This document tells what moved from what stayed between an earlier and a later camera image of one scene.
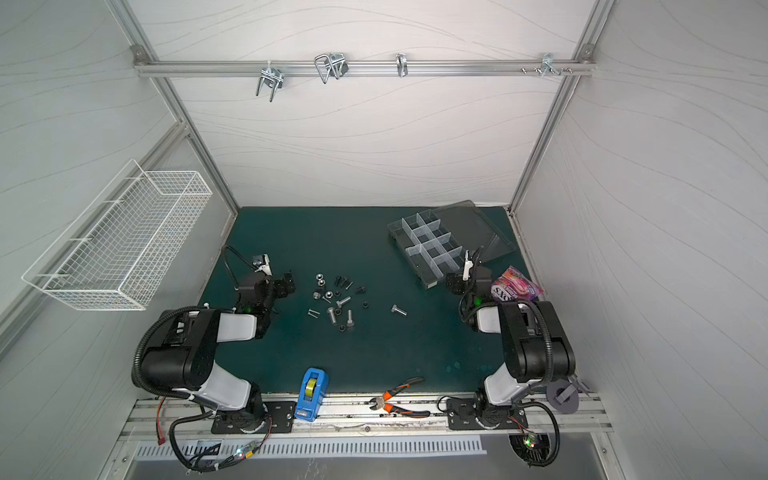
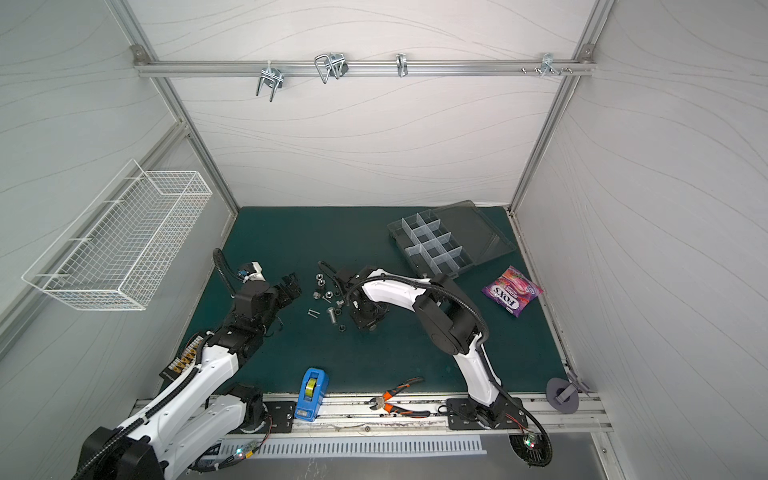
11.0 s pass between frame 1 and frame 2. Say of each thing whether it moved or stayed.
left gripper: stayed
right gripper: moved
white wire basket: stayed
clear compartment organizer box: stayed
